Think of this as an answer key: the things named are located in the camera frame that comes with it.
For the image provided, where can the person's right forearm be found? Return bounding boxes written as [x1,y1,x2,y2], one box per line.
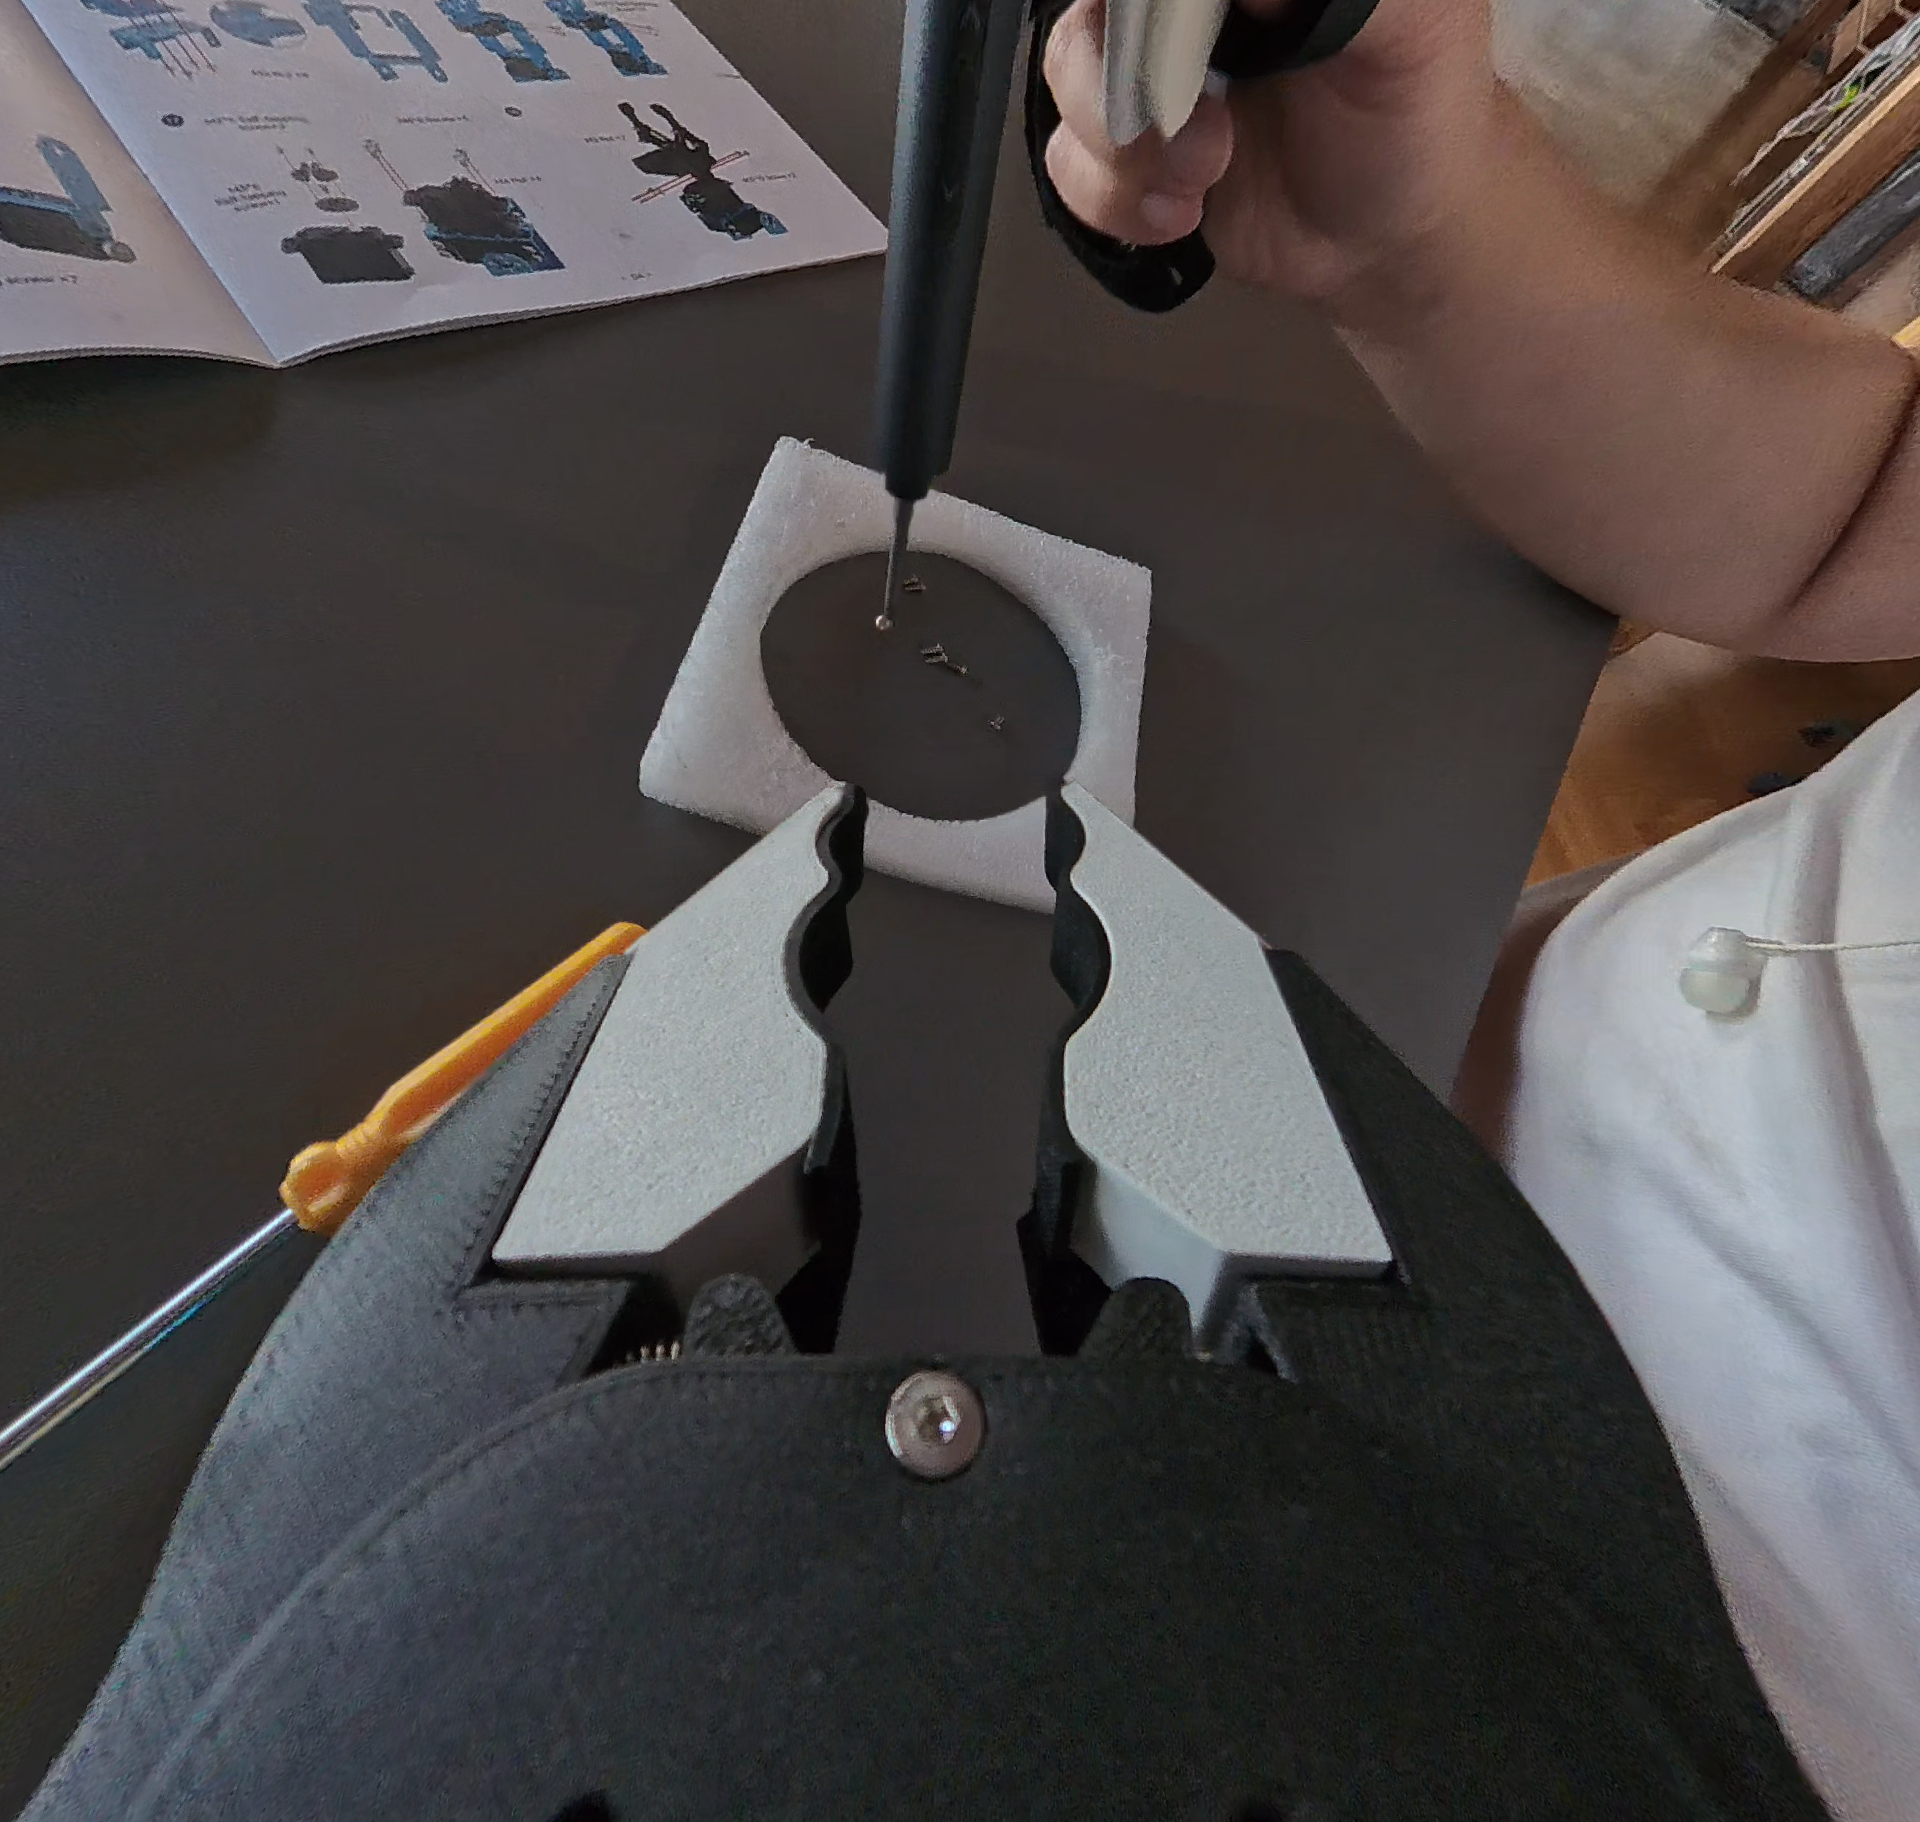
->
[1326,96,1920,662]

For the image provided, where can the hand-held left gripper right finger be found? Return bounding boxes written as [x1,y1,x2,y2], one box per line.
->
[1026,782,1405,1329]

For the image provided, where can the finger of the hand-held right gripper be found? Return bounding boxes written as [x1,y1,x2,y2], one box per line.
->
[1098,0,1243,147]

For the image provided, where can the person's right hand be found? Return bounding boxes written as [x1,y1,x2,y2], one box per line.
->
[1038,0,1518,309]

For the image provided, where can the white cord with bead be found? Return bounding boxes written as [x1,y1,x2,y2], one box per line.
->
[1681,926,1920,1018]

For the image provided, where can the printed instruction booklet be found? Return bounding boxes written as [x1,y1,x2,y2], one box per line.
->
[0,0,890,370]

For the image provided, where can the person's white shirt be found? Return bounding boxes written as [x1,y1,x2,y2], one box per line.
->
[1500,681,1920,1822]

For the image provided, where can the white foam square with hole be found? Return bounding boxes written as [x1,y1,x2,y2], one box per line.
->
[640,433,1158,912]

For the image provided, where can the dark grey desk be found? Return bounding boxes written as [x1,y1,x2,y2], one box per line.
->
[0,0,1627,1822]

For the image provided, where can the wooden shelf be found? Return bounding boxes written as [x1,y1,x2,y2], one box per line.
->
[1711,0,1920,301]

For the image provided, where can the yellow handled screwdriver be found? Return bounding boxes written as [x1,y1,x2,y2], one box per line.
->
[0,921,649,1472]

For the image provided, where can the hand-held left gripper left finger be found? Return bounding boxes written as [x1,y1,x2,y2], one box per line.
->
[493,783,873,1276]

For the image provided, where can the black electric screwdriver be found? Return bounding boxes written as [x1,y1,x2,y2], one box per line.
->
[874,0,1038,631]

